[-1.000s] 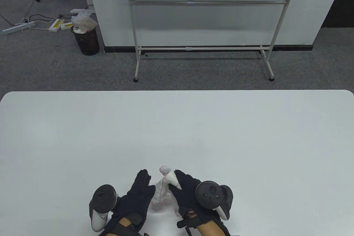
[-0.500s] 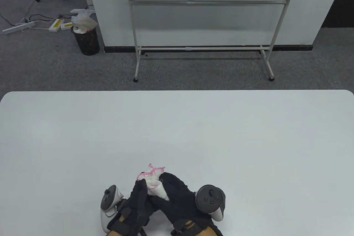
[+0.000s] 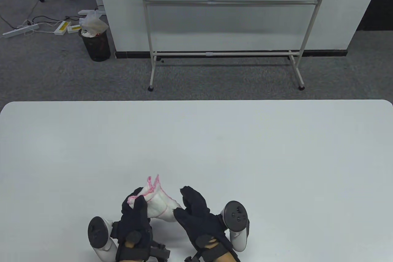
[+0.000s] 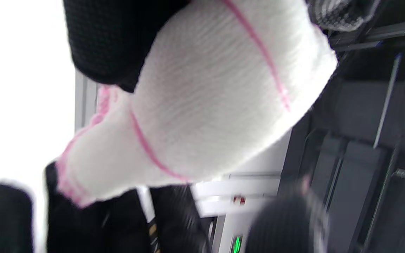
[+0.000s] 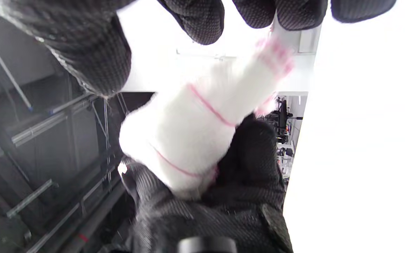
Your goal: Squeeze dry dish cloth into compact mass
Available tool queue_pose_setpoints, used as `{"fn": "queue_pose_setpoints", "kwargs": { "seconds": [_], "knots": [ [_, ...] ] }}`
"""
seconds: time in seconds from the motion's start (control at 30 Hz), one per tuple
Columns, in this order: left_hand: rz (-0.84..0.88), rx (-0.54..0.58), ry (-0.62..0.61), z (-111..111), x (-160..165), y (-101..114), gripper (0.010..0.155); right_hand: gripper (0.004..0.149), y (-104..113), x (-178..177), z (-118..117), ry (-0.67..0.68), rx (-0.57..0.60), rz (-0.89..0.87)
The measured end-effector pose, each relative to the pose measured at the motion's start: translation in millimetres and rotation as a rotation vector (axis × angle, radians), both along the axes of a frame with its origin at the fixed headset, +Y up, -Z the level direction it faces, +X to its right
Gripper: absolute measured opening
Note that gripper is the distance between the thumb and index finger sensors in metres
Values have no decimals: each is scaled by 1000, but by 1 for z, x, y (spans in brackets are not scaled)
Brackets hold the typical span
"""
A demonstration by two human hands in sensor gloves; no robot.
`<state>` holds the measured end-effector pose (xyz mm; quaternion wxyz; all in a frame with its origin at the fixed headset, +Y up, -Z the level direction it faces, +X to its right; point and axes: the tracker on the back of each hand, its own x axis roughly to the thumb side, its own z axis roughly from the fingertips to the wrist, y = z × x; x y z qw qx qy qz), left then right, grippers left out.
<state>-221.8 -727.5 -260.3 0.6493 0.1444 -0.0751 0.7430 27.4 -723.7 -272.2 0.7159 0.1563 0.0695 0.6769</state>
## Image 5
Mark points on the person's right hand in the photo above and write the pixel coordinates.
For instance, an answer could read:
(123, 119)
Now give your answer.
(90, 52)

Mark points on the person's left hand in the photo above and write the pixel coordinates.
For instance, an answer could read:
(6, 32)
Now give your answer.
(244, 211)

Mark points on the white dish cloth pink edge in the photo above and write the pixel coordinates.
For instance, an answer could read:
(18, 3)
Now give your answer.
(188, 133)

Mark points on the black office chair base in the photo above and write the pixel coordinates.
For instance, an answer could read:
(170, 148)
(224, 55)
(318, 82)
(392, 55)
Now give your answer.
(282, 119)

